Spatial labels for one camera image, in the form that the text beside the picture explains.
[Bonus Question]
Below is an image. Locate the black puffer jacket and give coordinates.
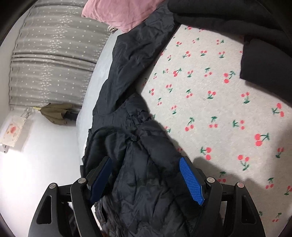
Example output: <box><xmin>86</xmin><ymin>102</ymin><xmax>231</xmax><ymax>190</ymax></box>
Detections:
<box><xmin>80</xmin><ymin>1</ymin><xmax>224</xmax><ymax>237</ymax></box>

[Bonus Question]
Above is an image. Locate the white mattress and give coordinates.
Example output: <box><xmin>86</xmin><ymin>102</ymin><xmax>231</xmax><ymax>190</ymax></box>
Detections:
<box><xmin>75</xmin><ymin>32</ymin><xmax>128</xmax><ymax>160</ymax></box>

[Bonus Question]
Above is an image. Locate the cherry print bed sheet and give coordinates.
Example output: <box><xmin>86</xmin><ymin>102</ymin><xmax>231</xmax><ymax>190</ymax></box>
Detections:
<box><xmin>139</xmin><ymin>25</ymin><xmax>291</xmax><ymax>236</ymax></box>

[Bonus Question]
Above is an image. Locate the white floral bag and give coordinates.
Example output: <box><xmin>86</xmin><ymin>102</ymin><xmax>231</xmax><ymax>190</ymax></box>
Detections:
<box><xmin>1</xmin><ymin>115</ymin><xmax>31</xmax><ymax>153</ymax></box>

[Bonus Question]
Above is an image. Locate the olive green cloth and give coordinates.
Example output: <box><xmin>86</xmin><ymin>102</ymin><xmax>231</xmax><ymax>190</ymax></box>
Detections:
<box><xmin>40</xmin><ymin>103</ymin><xmax>79</xmax><ymax>125</ymax></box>

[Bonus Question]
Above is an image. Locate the grey dotted curtain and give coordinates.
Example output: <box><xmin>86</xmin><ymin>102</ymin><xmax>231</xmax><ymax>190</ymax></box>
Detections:
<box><xmin>9</xmin><ymin>1</ymin><xmax>109</xmax><ymax>107</ymax></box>

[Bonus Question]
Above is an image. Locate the black fleece garment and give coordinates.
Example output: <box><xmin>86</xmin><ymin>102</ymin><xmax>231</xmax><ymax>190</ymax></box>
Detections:
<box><xmin>168</xmin><ymin>1</ymin><xmax>291</xmax><ymax>103</ymax></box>

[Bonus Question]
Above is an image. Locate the pink velvet pillow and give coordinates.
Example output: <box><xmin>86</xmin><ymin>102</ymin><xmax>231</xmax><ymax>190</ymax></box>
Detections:
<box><xmin>82</xmin><ymin>0</ymin><xmax>162</xmax><ymax>33</ymax></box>

